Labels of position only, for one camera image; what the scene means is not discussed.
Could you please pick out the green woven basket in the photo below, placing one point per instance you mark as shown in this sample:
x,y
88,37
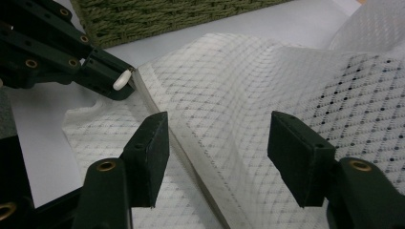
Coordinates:
x,y
159,19

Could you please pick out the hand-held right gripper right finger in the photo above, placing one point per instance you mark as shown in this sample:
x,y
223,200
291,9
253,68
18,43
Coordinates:
x,y
305,162

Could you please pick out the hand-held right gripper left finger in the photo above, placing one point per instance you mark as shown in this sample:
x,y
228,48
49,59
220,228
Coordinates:
x,y
140,165

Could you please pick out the white mesh laundry bag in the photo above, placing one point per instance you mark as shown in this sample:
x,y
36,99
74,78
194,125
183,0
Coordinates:
x,y
238,111

